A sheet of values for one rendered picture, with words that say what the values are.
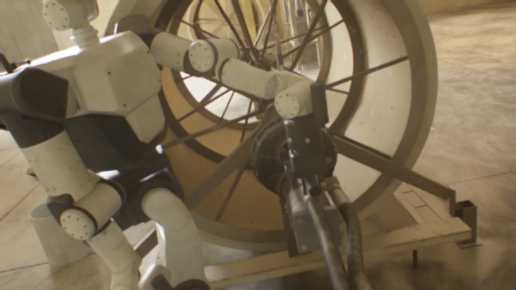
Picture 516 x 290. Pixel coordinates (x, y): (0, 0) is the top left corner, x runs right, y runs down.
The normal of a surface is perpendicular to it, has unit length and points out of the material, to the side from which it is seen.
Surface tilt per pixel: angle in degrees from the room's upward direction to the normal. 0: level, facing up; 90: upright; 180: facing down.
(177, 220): 90
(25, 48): 90
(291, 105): 90
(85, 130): 106
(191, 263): 90
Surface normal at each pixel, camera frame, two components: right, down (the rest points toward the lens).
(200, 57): -0.49, 0.25
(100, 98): 0.44, 0.16
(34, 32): 0.10, 0.34
